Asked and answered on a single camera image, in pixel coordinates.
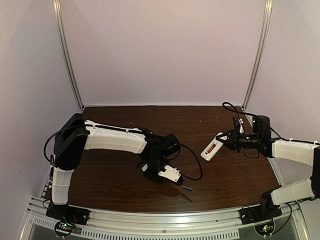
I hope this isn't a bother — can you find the white remote control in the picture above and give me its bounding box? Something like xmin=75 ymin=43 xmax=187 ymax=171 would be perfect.
xmin=200 ymin=137 xmax=221 ymax=162

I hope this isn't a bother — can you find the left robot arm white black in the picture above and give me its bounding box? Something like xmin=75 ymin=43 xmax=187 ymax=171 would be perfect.
xmin=46 ymin=113 xmax=184 ymax=206

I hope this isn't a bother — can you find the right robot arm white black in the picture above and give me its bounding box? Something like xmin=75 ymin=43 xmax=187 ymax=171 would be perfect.
xmin=216 ymin=115 xmax=320 ymax=208

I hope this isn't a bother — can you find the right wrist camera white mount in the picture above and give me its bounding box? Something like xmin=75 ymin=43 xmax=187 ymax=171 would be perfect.
xmin=232 ymin=117 xmax=245 ymax=134

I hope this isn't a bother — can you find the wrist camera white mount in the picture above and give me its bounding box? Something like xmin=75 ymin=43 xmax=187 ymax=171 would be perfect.
xmin=232 ymin=117 xmax=245 ymax=134
xmin=158 ymin=165 xmax=184 ymax=186

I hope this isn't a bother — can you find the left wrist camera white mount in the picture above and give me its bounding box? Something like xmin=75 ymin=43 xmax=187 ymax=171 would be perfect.
xmin=158 ymin=165 xmax=184 ymax=186

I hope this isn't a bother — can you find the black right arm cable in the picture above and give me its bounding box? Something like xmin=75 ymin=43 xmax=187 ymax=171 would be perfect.
xmin=222 ymin=101 xmax=318 ymax=146

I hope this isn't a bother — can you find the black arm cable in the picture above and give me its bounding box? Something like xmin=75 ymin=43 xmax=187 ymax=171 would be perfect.
xmin=222 ymin=101 xmax=318 ymax=146
xmin=43 ymin=122 xmax=204 ymax=181

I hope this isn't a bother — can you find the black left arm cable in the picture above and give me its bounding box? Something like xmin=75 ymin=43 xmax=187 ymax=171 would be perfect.
xmin=43 ymin=122 xmax=204 ymax=181

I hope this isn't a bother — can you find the front aluminium rail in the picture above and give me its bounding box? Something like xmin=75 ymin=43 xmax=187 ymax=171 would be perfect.
xmin=24 ymin=202 xmax=308 ymax=240

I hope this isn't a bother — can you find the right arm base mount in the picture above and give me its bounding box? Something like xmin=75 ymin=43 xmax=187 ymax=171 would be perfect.
xmin=238 ymin=190 xmax=282 ymax=237

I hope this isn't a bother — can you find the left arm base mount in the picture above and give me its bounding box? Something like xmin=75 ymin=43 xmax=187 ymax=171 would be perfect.
xmin=45 ymin=196 xmax=91 ymax=240

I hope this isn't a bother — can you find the right aluminium frame post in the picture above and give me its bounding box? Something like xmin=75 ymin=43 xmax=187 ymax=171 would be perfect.
xmin=242 ymin=0 xmax=273 ymax=111

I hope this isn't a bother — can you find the aluminium frame post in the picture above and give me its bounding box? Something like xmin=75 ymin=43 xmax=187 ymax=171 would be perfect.
xmin=242 ymin=0 xmax=273 ymax=111
xmin=52 ymin=0 xmax=85 ymax=111

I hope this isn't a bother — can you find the left aluminium frame post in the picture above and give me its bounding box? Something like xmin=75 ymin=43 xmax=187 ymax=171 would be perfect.
xmin=52 ymin=0 xmax=85 ymax=111

